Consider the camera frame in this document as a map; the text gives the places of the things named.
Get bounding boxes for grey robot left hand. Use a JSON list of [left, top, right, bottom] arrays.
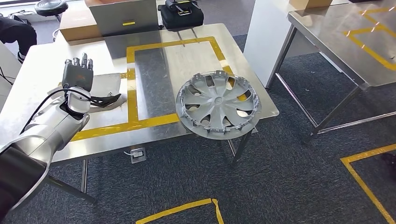
[[62, 52, 94, 92]]

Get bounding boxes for steel workbench table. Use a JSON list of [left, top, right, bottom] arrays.
[[266, 0, 396, 144], [0, 23, 280, 203]]

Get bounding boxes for cardboard box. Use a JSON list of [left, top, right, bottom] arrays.
[[289, 0, 333, 9], [59, 6, 103, 42]]

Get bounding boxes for white side panel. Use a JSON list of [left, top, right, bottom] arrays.
[[0, 42, 22, 110], [242, 0, 321, 89]]

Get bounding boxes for black round stool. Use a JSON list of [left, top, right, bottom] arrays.
[[35, 0, 69, 18]]

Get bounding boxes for person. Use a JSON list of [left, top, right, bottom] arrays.
[[0, 17, 38, 64]]

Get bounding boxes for grey laptop computer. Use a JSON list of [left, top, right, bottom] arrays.
[[88, 0, 160, 37]]

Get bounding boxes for metal floor outlet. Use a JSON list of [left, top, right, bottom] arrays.
[[130, 147, 147, 164]]

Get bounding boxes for black carrying case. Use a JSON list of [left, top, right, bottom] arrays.
[[159, 0, 205, 31]]

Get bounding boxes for silver wheel hubcap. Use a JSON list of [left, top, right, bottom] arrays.
[[175, 70, 262, 140]]

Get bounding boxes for yellow floor tape square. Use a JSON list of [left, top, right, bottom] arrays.
[[340, 143, 396, 224], [135, 198, 225, 224]]

